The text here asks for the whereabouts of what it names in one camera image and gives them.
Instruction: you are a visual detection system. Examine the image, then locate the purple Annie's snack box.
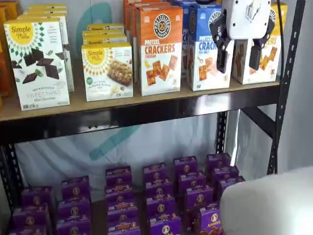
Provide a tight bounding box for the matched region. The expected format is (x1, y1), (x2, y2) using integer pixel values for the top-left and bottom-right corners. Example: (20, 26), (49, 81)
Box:
(61, 175), (91, 200)
(173, 156), (199, 176)
(57, 197), (92, 220)
(108, 227), (142, 235)
(20, 186), (56, 211)
(105, 166), (133, 187)
(107, 212), (141, 231)
(184, 188), (215, 209)
(107, 199), (139, 218)
(12, 203), (51, 228)
(146, 195), (177, 218)
(142, 162), (170, 182)
(217, 175), (246, 199)
(178, 172), (207, 194)
(205, 152), (232, 172)
(56, 216), (93, 235)
(149, 213), (182, 235)
(105, 183), (135, 204)
(212, 166), (240, 184)
(186, 201), (225, 235)
(9, 224), (48, 235)
(145, 179), (175, 198)

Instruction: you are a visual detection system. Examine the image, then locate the yellow pretzel crackers box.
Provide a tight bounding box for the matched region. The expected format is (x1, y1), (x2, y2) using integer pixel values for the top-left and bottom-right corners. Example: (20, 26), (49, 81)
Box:
(231, 2), (282, 85)
(276, 1), (289, 39)

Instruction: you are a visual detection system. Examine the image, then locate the Simple Mills Sweet Thins box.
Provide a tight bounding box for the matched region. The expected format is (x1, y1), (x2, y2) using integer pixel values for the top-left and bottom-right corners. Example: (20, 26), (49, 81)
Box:
(22, 8), (69, 49)
(27, 3), (67, 12)
(3, 18), (71, 111)
(16, 13), (75, 93)

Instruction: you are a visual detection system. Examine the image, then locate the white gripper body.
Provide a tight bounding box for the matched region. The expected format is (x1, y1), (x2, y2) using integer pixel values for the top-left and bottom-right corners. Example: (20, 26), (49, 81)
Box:
(221, 0), (272, 40)

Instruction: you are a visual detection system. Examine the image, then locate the wooden shelf board with cracker boxes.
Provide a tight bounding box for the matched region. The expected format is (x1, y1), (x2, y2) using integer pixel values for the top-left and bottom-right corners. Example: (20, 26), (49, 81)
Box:
(0, 80), (281, 122)

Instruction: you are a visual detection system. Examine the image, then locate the black metal shelf frame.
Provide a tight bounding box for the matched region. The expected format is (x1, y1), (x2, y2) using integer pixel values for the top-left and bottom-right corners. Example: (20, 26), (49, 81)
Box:
(0, 0), (307, 235)

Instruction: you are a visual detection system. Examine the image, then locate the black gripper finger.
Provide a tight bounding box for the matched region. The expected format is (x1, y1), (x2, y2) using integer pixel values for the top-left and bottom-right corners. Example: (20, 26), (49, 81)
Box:
(248, 18), (275, 71)
(209, 11), (235, 74)

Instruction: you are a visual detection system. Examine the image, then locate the dark orange snack box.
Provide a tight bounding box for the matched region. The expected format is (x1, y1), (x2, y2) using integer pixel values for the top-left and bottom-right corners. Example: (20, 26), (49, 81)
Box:
(0, 6), (12, 98)
(0, 0), (24, 22)

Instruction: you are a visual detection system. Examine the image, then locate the Simple Mills almond bars box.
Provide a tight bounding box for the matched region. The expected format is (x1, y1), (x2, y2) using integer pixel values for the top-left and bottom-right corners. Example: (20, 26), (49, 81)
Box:
(81, 42), (134, 102)
(87, 23), (125, 34)
(82, 30), (128, 47)

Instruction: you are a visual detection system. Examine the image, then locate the white backdrop sheet teal logo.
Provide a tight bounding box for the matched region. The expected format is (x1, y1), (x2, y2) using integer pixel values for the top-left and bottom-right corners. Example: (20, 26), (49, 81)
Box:
(14, 0), (272, 196)

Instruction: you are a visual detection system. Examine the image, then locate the blue sea salt crackers box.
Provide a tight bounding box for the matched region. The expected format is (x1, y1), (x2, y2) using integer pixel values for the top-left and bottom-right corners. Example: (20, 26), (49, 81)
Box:
(181, 0), (199, 84)
(188, 3), (235, 92)

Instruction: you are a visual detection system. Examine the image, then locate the orange cheddar pretzel crackers box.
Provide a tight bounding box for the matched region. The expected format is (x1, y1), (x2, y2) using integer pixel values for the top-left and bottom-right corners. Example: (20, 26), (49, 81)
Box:
(129, 1), (172, 83)
(135, 5), (184, 97)
(123, 0), (169, 39)

